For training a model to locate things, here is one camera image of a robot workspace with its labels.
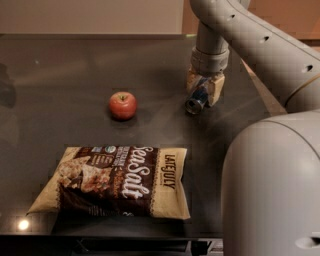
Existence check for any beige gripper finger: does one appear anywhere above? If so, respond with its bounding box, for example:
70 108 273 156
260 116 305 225
186 66 202 93
208 73 225 106

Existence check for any blue silver redbull can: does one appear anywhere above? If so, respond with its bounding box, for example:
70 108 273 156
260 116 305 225
185 77 209 115

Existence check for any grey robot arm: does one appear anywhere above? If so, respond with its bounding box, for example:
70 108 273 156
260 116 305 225
189 0 320 256

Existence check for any brown sea salt chip bag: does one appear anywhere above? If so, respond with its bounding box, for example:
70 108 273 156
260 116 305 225
29 145 190 220

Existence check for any red apple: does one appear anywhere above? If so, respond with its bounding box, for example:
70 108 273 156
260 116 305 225
108 92 137 120

